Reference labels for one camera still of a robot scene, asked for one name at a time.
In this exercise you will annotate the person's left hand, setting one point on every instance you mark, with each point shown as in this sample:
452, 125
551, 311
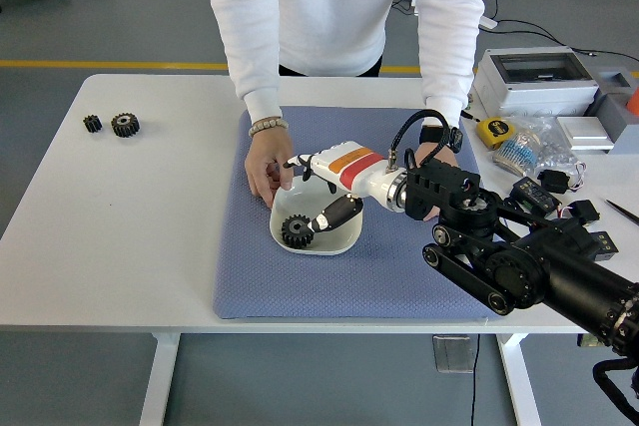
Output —
432, 151

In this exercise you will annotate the person's right hand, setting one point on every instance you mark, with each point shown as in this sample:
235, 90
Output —
262, 161

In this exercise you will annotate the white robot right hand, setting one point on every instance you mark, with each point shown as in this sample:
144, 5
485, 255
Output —
349, 166

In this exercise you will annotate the white square dish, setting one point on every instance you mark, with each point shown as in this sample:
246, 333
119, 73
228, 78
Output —
344, 239

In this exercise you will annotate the large black gear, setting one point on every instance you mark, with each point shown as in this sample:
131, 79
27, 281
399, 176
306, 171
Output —
295, 235
125, 126

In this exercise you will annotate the blue-grey quilted mat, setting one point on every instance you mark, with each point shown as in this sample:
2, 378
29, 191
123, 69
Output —
349, 286

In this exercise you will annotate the person's left forearm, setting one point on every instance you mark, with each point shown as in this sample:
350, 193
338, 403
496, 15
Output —
449, 72

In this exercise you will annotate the person's right forearm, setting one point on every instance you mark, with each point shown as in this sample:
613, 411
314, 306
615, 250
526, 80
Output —
254, 82

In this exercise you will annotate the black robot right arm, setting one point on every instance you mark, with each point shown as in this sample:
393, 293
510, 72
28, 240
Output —
574, 276

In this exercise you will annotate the white flat box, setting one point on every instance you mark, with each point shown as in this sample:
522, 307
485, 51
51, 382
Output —
584, 132

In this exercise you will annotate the black wrist watch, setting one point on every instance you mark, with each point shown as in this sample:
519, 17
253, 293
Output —
431, 135

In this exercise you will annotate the yellow tape measure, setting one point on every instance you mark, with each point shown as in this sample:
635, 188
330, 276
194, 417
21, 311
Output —
494, 129

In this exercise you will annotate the blue resistor bundle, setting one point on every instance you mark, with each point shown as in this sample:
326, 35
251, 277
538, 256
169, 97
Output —
516, 154

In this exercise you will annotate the black digital display module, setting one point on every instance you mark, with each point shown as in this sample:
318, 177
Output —
536, 194
606, 246

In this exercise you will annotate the clear bag of parts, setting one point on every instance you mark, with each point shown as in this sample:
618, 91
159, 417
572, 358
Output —
556, 149

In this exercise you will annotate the small black servo block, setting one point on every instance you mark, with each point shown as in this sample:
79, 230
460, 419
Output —
585, 211
554, 180

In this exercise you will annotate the white adapter on floor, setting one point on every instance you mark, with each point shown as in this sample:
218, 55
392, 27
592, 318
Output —
490, 23

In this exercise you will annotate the small black gear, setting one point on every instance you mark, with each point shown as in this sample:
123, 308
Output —
92, 124

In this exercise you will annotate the grey plastic block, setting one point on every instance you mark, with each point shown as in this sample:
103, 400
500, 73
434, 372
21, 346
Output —
616, 112

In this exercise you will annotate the black tweezers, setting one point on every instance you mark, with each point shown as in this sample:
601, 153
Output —
624, 210

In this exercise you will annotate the clear plastic holder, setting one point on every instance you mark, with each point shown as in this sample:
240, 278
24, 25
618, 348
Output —
453, 353

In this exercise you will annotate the orange object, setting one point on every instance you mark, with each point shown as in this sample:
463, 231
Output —
634, 103

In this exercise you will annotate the white table leg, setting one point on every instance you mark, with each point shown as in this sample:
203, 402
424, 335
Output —
519, 381
162, 376

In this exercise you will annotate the green circuit board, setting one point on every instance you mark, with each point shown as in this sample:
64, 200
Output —
586, 341

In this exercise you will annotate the white electrical enclosure box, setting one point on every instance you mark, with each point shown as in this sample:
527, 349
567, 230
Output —
534, 92

